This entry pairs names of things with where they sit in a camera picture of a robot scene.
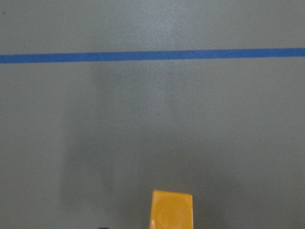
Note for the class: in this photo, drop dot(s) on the orange trapezoid block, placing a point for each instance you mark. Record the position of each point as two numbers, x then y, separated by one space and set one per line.
171 210

